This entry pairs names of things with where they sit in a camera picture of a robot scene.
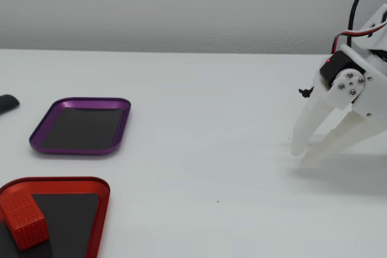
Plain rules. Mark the red metal tray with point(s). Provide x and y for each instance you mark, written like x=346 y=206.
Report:
x=101 y=212

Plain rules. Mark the purple metal tray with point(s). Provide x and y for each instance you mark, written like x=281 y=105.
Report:
x=45 y=140

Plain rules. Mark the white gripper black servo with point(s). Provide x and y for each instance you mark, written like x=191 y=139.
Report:
x=347 y=86

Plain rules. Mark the black rounded object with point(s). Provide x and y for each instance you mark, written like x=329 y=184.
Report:
x=7 y=103

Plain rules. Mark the red studded block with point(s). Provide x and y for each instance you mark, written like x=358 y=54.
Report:
x=25 y=221

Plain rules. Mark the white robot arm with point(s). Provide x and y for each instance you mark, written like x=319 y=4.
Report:
x=379 y=16

